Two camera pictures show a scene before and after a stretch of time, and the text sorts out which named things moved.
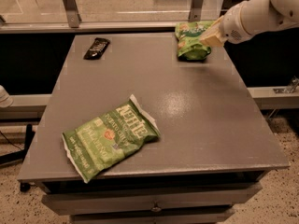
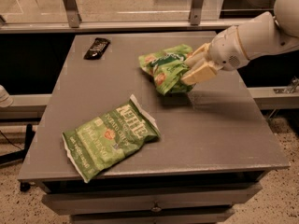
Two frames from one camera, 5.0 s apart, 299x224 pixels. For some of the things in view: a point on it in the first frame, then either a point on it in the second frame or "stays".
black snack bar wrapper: [97, 49] stays
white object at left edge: [6, 100] stays
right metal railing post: [196, 4] stays
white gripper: [234, 26] → [226, 49]
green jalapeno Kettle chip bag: [110, 137] stays
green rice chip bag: [188, 35] → [167, 69]
